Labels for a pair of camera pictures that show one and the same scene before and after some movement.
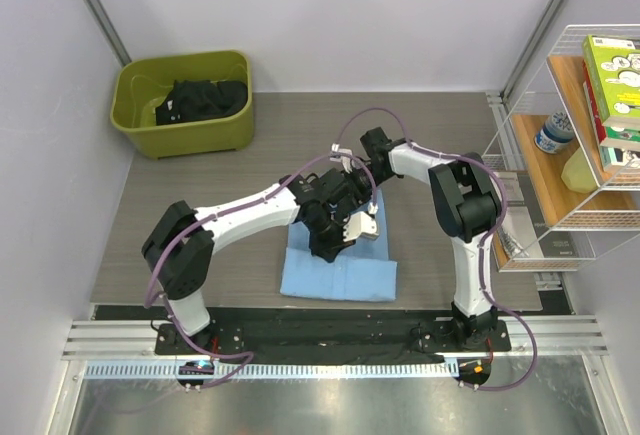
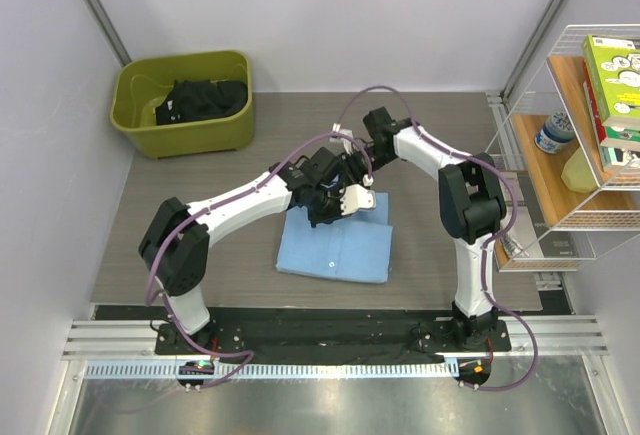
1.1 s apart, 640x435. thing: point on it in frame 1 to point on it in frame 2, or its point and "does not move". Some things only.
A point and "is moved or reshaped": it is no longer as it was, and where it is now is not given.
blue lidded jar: x=557 y=131 does not move
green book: x=614 y=68 does not move
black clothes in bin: x=198 y=99 does not move
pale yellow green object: x=578 y=174 does not move
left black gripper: x=328 y=250 to x=336 y=213
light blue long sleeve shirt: x=362 y=271 is moved or reshaped
